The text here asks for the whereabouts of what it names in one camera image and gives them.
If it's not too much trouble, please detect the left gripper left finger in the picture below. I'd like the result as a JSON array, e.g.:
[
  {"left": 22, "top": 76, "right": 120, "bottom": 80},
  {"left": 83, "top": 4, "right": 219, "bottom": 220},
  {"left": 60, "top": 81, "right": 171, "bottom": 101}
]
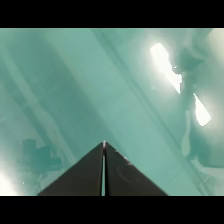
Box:
[{"left": 37, "top": 141, "right": 105, "bottom": 197}]

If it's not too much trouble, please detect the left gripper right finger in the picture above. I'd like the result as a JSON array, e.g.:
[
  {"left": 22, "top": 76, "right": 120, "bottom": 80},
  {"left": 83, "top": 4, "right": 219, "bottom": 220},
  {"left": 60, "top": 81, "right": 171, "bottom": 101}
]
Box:
[{"left": 104, "top": 141, "right": 168, "bottom": 197}]

